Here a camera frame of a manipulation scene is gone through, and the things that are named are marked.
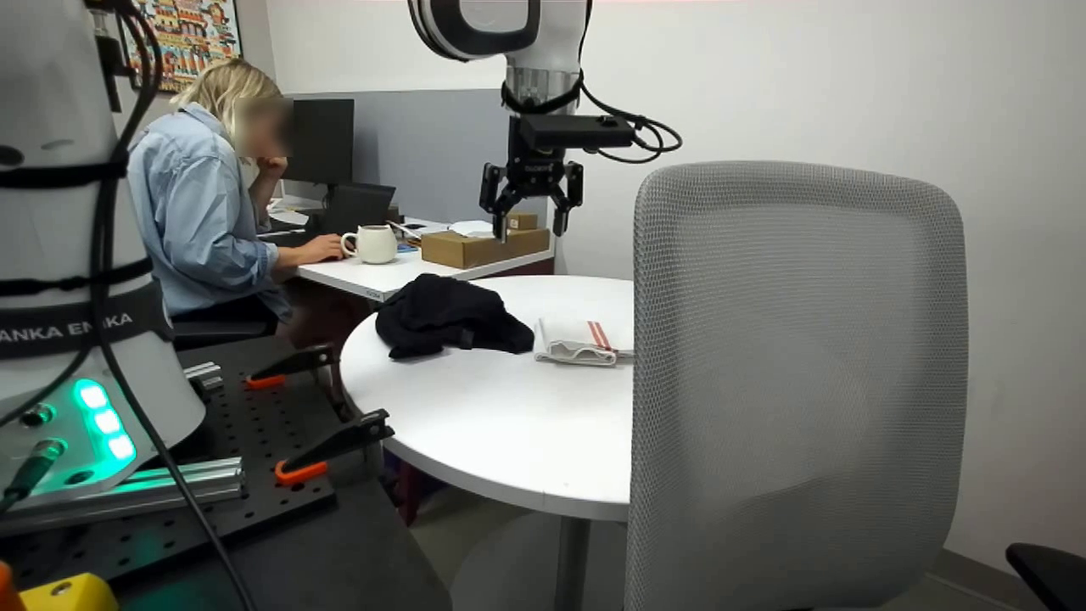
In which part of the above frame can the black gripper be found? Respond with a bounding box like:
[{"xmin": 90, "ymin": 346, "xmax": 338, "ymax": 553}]
[{"xmin": 475, "ymin": 113, "xmax": 588, "ymax": 243}]

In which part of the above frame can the black t-shirt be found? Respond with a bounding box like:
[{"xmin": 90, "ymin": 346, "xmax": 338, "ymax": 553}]
[{"xmin": 374, "ymin": 270, "xmax": 537, "ymax": 364}]

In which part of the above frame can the grey mesh chair backrest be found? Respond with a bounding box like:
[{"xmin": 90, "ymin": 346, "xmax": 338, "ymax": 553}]
[{"xmin": 625, "ymin": 158, "xmax": 970, "ymax": 611}]

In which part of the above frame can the person in blue shirt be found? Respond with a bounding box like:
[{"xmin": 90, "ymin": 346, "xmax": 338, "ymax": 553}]
[{"xmin": 121, "ymin": 58, "xmax": 348, "ymax": 341}]

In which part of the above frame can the large flat cardboard box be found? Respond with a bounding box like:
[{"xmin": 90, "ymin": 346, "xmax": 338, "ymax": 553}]
[{"xmin": 418, "ymin": 224, "xmax": 554, "ymax": 270}]

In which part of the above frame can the grey office partition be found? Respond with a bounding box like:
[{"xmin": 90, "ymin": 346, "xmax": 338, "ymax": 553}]
[{"xmin": 288, "ymin": 81, "xmax": 568, "ymax": 277}]

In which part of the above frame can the folded white cloth red stripe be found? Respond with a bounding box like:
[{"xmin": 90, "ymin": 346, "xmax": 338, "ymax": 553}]
[{"xmin": 534, "ymin": 314, "xmax": 637, "ymax": 373}]

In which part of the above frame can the white mug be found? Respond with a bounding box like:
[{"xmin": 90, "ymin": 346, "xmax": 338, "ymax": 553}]
[{"xmin": 336, "ymin": 220, "xmax": 401, "ymax": 267}]

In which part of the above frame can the white office desk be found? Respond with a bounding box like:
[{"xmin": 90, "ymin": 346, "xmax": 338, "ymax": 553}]
[{"xmin": 295, "ymin": 239, "xmax": 556, "ymax": 304}]

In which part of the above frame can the black laptop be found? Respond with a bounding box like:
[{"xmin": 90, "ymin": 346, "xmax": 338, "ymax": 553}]
[{"xmin": 304, "ymin": 179, "xmax": 401, "ymax": 238}]

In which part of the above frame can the black computer monitor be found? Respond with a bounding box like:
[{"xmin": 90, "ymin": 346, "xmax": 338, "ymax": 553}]
[{"xmin": 280, "ymin": 96, "xmax": 356, "ymax": 190}]

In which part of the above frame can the black orange bar clamp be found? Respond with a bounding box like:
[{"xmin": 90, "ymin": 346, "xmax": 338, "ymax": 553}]
[
  {"xmin": 271, "ymin": 407, "xmax": 396, "ymax": 492},
  {"xmin": 245, "ymin": 341, "xmax": 338, "ymax": 397}
]

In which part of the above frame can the black office chair seat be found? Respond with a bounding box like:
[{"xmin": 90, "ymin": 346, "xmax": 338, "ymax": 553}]
[{"xmin": 167, "ymin": 294, "xmax": 284, "ymax": 348}]

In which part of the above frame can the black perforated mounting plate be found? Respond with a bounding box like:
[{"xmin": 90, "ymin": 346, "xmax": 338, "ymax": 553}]
[{"xmin": 0, "ymin": 356, "xmax": 395, "ymax": 588}]

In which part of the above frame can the black chair part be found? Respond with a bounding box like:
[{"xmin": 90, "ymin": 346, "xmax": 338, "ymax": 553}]
[{"xmin": 1003, "ymin": 540, "xmax": 1086, "ymax": 611}]

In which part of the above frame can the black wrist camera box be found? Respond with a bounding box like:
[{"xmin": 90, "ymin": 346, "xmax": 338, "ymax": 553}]
[{"xmin": 554, "ymin": 116, "xmax": 640, "ymax": 152}]

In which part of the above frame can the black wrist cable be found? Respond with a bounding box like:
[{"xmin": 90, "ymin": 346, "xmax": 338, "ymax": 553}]
[{"xmin": 578, "ymin": 74, "xmax": 686, "ymax": 169}]

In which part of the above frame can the colourful wall poster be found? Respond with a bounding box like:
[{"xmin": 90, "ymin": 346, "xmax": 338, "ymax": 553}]
[{"xmin": 131, "ymin": 0, "xmax": 246, "ymax": 99}]

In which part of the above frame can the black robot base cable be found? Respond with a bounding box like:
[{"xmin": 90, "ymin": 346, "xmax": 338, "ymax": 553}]
[{"xmin": 77, "ymin": 0, "xmax": 257, "ymax": 611}]

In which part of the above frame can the aluminium rail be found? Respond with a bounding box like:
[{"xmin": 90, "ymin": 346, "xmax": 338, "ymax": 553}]
[{"xmin": 0, "ymin": 456, "xmax": 246, "ymax": 525}]

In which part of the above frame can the green tipped cable plug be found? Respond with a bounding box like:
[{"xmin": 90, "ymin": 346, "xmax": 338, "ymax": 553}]
[{"xmin": 0, "ymin": 439, "xmax": 72, "ymax": 515}]

